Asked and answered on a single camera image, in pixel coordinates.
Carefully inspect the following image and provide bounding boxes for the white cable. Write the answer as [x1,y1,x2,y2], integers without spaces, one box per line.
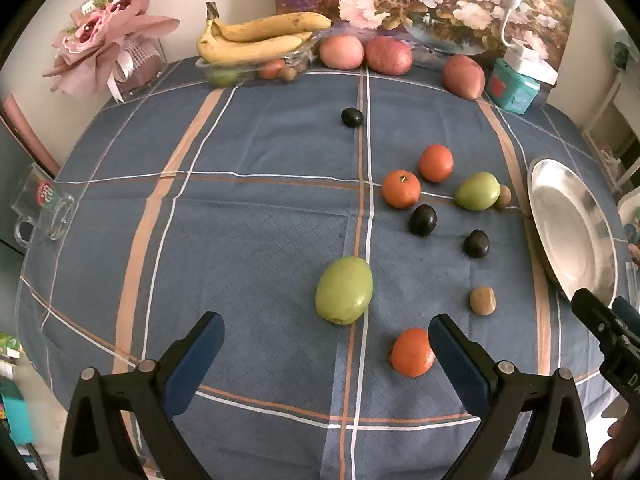
[500,5,517,52]

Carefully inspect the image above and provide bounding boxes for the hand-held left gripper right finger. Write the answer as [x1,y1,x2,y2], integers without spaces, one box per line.
[427,313,598,480]

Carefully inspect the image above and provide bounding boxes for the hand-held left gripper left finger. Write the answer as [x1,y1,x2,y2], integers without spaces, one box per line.
[60,311,226,480]

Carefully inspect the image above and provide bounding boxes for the glass mug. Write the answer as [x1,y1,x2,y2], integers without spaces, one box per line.
[11,162,76,248]

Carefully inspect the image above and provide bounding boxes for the small green mango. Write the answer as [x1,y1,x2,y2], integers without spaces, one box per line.
[454,171,501,211]

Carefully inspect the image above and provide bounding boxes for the red fruit in tray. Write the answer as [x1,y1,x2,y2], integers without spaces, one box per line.
[259,59,287,81]

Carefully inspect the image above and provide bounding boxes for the white power adapter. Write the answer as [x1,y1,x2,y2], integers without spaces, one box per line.
[502,44,559,86]

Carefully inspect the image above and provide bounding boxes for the dark avocado middle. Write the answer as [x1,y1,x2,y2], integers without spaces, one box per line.
[409,204,438,237]

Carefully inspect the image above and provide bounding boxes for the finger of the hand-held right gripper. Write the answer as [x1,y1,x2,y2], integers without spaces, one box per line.
[611,296,640,335]
[571,287,632,356]

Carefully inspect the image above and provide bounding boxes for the pink red apple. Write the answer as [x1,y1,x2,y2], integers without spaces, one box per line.
[364,36,414,77]
[442,55,486,100]
[319,35,364,70]

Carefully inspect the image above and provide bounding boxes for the large green mango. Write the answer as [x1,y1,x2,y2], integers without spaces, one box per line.
[314,256,374,326]

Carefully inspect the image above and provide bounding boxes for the pink flower bouquet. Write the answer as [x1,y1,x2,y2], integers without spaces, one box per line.
[42,0,181,104]

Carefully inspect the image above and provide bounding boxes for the teal box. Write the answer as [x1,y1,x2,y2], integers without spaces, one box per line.
[487,57,542,115]

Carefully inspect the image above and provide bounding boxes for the blue plaid tablecloth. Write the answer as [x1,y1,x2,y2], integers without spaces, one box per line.
[15,55,631,480]

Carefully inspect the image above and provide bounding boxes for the orange tangerine with stem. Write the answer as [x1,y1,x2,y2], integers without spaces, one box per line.
[382,170,422,210]

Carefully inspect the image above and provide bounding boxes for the white rack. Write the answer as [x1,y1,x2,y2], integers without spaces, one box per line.
[582,67,640,196]

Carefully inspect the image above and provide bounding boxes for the silver metal plate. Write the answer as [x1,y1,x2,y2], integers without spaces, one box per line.
[526,157,619,307]

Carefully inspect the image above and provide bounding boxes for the teal carton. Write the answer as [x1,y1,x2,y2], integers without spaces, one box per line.
[0,375,36,446]

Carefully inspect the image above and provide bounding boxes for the clear acrylic box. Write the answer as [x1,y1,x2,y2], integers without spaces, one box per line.
[112,35,167,97]

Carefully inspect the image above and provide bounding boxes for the green fruit in tray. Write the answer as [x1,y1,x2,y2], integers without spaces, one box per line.
[206,67,240,87]

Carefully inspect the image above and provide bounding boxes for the flower painting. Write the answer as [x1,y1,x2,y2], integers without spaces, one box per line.
[274,0,577,106]

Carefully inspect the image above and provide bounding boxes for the clear plastic fruit tray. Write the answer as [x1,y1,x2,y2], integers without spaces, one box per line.
[195,30,323,88]

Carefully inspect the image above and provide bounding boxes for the dark plum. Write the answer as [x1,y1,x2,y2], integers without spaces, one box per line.
[462,229,490,259]

